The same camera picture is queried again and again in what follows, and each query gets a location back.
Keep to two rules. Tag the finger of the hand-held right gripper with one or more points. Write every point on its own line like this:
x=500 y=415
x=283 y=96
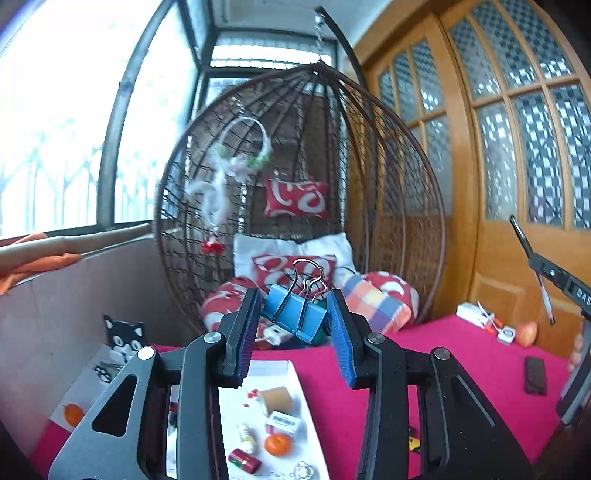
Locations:
x=549 y=272

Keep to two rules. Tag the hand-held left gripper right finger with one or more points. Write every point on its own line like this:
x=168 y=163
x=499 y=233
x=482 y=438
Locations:
x=341 y=341

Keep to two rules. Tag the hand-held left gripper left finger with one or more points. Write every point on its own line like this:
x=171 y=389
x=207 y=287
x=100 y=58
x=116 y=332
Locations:
x=247 y=341

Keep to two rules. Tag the red white pen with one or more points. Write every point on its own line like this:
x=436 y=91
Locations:
x=519 y=233

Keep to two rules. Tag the blue binder clip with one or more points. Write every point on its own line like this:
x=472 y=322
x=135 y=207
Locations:
x=295 y=314

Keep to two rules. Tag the beige tape roll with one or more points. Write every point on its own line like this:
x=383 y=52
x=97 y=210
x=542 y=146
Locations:
x=279 y=399

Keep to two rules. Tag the white shallow box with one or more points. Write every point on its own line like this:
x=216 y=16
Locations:
x=231 y=415

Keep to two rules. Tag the white charger plug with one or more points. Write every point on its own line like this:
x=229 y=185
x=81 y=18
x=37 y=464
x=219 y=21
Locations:
x=284 y=421

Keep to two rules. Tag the person's right hand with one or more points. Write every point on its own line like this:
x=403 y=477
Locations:
x=576 y=355

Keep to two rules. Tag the small white pouch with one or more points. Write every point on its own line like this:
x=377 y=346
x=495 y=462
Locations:
x=272 y=334

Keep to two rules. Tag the black rectangular block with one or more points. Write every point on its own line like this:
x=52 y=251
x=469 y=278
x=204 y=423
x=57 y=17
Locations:
x=535 y=374

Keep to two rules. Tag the red white round cushion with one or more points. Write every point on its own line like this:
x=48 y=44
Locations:
x=221 y=300
x=397 y=286

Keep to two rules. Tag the plaid cloth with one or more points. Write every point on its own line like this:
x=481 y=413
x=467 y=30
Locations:
x=374 y=304

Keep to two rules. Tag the peach coloured fruit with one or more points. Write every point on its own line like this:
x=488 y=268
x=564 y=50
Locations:
x=526 y=333

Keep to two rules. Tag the small white square case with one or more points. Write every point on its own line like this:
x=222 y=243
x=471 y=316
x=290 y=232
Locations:
x=506 y=334

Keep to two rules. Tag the small orange tool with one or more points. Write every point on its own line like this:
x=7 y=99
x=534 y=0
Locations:
x=495 y=325

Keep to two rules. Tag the small white box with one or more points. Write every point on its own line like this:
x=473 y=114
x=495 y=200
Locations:
x=472 y=313

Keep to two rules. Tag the white pillow with red print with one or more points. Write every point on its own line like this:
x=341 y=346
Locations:
x=249 y=251

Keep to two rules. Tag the small white bottle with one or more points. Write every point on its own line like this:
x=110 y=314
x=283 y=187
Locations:
x=246 y=438

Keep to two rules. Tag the magenta tablecloth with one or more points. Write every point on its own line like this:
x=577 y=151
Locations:
x=438 y=369

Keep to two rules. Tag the small red can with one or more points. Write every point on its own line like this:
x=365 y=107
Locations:
x=244 y=460

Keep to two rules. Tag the wooden glass door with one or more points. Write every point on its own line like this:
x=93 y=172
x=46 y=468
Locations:
x=466 y=184

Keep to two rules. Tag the yellow black small tool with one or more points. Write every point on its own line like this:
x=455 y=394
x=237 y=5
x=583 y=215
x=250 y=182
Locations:
x=414 y=441

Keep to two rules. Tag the black white cat figure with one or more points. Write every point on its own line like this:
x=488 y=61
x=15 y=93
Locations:
x=122 y=337

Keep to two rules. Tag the small red white pillow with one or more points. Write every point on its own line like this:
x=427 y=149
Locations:
x=295 y=198

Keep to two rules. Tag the brown wicker hanging chair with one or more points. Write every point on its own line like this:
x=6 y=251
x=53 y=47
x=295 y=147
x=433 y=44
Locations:
x=369 y=184

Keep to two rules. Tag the white paper sheet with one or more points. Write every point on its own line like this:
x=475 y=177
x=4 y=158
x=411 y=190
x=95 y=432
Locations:
x=83 y=392

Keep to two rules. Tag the white feather dreamcatcher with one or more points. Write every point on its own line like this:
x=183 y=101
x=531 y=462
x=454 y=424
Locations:
x=240 y=164

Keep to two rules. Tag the small orange with stem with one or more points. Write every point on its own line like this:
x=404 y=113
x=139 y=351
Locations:
x=74 y=415

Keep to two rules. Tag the beige cardboard panel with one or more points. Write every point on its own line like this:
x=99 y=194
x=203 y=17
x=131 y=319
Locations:
x=55 y=314

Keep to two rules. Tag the orange cloth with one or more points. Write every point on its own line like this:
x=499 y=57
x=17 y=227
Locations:
x=27 y=270

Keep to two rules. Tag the metal chair stand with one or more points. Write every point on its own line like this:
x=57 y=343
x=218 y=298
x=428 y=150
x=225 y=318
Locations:
x=124 y=92

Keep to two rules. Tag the window with grille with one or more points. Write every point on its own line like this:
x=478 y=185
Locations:
x=55 y=115

